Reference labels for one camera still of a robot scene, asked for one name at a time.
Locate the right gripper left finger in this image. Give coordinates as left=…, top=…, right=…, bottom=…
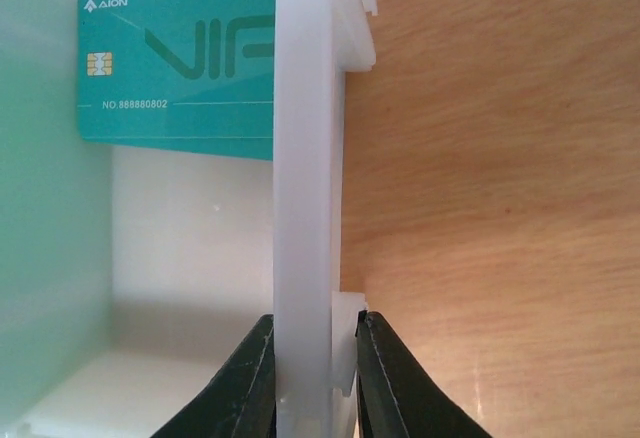
left=153, top=314, right=276, bottom=438

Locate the white translucent bin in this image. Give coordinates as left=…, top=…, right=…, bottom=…
left=1, top=0, right=378, bottom=437

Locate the teal VIP card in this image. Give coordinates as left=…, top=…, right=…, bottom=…
left=76, top=0, right=276, bottom=161

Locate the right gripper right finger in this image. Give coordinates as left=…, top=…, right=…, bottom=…
left=355, top=311, right=489, bottom=437

